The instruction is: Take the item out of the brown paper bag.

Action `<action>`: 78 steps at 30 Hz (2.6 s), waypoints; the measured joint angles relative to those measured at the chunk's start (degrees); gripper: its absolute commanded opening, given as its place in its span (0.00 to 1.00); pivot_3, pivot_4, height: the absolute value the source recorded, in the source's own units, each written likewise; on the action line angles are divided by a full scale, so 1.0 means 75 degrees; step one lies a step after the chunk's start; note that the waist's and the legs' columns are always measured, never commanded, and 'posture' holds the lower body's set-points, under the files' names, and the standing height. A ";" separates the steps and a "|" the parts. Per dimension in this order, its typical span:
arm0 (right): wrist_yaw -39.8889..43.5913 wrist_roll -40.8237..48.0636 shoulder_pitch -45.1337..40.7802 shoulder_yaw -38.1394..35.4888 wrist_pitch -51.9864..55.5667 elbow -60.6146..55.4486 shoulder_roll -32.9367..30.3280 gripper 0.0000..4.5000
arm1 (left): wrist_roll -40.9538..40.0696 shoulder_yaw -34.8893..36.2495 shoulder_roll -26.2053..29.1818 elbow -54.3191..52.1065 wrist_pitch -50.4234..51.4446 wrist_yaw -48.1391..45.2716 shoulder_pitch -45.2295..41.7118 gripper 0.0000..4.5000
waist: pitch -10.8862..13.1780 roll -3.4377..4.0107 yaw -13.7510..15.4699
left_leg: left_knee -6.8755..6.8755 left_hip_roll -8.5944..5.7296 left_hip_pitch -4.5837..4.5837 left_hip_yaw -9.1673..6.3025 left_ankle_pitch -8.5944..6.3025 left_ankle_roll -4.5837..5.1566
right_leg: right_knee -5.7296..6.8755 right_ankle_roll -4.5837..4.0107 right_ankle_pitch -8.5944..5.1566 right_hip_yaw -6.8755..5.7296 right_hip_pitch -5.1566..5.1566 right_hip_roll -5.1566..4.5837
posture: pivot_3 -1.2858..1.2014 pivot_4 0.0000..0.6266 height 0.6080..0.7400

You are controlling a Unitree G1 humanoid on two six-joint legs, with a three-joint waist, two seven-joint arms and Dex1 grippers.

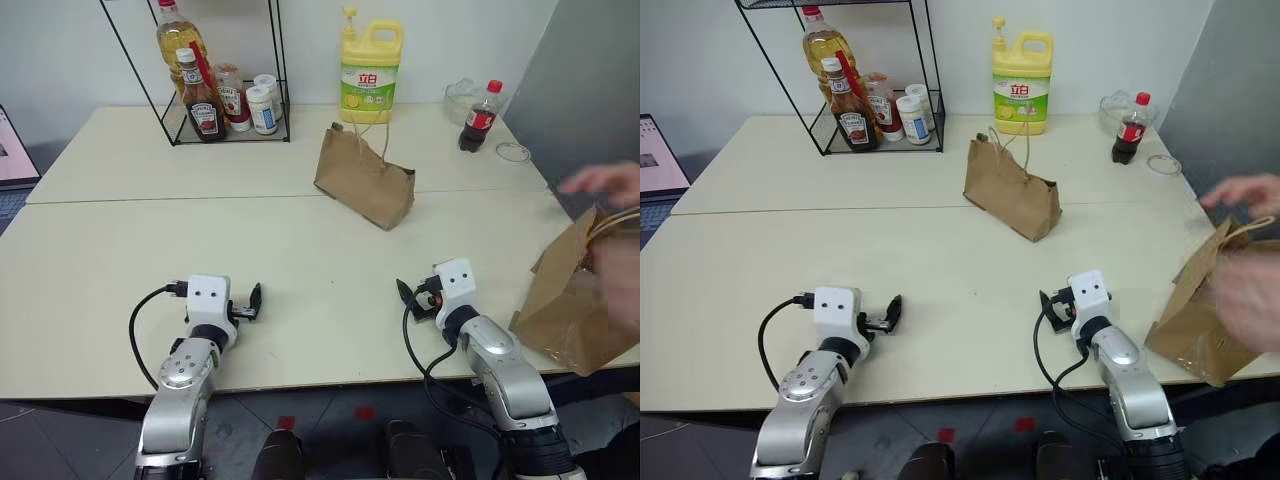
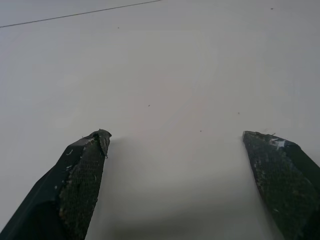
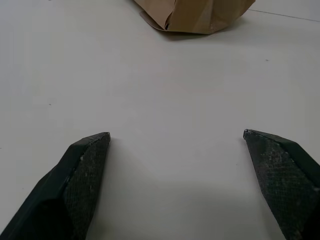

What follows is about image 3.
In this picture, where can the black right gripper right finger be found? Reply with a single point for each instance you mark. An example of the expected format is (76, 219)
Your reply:
(282, 180)

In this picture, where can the brown paper bag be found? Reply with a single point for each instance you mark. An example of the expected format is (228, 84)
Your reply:
(192, 15)

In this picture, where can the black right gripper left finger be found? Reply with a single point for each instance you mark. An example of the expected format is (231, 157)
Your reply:
(75, 190)

